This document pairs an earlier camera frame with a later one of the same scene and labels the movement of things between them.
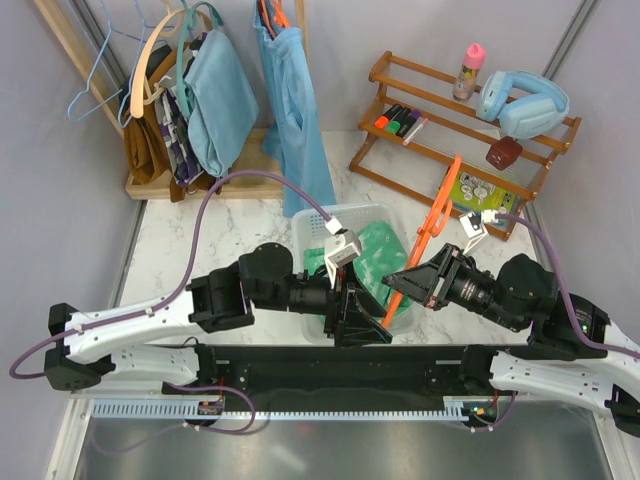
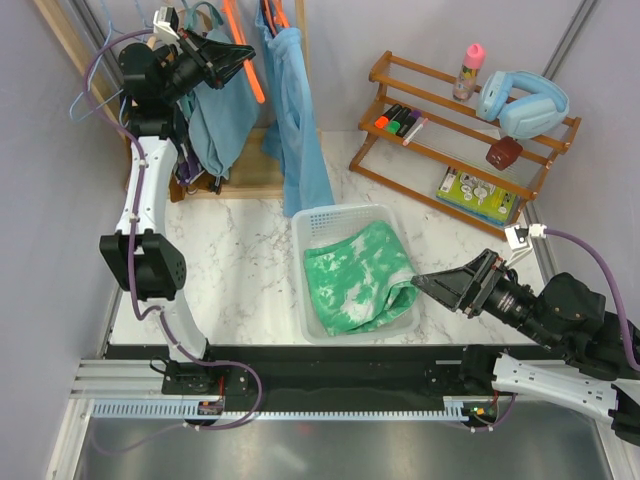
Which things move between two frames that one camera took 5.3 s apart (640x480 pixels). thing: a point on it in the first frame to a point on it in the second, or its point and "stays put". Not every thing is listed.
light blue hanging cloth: [224, 105] stays put
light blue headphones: [526, 116] stays put
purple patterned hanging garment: [175, 124] stays put
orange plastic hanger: [434, 222] to [249, 66]
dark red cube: [503, 153] stays put
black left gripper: [356, 327] to [216, 62]
